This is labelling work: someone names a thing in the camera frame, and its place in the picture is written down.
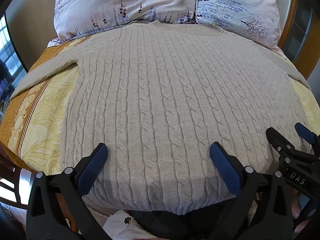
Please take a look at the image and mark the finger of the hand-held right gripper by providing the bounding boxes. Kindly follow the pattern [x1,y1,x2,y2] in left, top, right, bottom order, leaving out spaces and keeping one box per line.
[294,122,320,147]
[266,127,300,159]

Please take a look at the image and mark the wooden headboard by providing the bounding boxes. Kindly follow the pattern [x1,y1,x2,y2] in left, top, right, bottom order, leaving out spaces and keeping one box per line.
[274,0,320,80]

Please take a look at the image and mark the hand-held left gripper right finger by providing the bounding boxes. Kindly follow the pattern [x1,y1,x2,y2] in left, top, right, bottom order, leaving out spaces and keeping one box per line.
[209,142,297,240]

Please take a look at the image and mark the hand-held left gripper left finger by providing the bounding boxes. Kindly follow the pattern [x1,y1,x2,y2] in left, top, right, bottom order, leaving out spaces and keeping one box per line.
[25,142,118,240]

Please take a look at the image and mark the dark wooden chair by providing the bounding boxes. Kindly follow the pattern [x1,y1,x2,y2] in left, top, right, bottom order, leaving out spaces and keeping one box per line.
[0,152,34,230]

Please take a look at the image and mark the beige cable knit sweater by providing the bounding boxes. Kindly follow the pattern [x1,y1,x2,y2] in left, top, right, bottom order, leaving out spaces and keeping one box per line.
[11,21,312,215]

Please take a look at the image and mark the person's dark grey pants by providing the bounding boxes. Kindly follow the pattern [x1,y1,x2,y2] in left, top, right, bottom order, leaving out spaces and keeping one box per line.
[129,202,252,240]

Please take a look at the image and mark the window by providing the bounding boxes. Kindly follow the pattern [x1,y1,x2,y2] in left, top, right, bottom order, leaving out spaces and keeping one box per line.
[0,15,27,74]

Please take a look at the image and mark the yellow patterned bedsheet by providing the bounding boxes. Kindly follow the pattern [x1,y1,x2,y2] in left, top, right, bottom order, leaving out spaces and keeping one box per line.
[0,34,320,178]

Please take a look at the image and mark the person's right hand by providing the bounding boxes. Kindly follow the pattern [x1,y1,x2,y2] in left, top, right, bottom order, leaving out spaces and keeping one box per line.
[291,192,312,234]

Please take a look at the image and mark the person's white top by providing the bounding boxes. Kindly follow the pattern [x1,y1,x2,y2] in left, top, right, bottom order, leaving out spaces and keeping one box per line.
[101,209,160,240]

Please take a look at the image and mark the pink floral pillow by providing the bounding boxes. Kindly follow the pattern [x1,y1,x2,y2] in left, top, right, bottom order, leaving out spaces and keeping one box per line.
[47,0,283,49]

